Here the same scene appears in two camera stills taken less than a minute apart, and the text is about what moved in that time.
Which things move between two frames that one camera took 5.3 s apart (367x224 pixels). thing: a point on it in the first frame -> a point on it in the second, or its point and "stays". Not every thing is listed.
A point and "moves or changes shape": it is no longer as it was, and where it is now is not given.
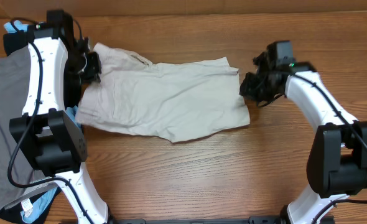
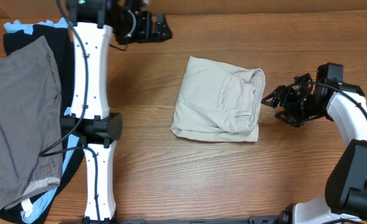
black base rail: [257, 219] stays
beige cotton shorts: [174, 101] moves or changes shape
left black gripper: [93, 76] -> [144, 35]
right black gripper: [249, 91] -> [278, 94]
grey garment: [7, 80] stays
